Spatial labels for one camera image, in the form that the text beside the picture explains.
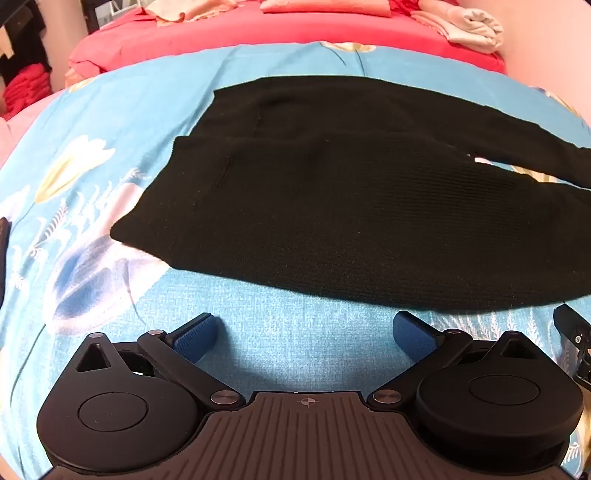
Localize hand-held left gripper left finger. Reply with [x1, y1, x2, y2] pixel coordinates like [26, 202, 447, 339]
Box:
[76, 313, 243, 409]

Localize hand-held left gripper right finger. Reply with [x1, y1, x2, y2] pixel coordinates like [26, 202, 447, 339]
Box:
[367, 311, 543, 409]

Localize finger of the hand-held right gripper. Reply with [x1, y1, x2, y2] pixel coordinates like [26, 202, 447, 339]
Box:
[553, 304, 591, 384]

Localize black knit pants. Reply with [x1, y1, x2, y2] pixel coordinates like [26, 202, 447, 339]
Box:
[111, 76, 591, 315]

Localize blue floral bed sheet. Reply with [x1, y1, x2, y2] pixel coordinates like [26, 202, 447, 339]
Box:
[0, 41, 591, 480]

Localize dark cloth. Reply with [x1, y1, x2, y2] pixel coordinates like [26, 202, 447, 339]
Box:
[0, 217, 13, 306]

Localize pink bed sheet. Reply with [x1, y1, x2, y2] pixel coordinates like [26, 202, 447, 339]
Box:
[0, 90, 65, 167]

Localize pile of red clothes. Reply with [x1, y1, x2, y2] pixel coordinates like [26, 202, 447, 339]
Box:
[4, 64, 52, 116]

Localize red bed sheet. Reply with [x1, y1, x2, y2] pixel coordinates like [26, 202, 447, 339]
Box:
[65, 0, 506, 86]

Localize cream rolled cloth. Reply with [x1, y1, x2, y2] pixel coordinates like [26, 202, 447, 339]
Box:
[411, 0, 505, 54]

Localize beige towel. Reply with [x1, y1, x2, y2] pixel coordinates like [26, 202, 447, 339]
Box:
[143, 0, 241, 24]

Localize dark framed window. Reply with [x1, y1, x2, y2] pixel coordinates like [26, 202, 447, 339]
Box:
[85, 0, 151, 34]

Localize pink folded pillows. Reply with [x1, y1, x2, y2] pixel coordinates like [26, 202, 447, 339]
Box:
[260, 0, 392, 19]

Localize dark hanging clothes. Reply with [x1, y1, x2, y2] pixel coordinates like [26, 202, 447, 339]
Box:
[0, 0, 47, 84]

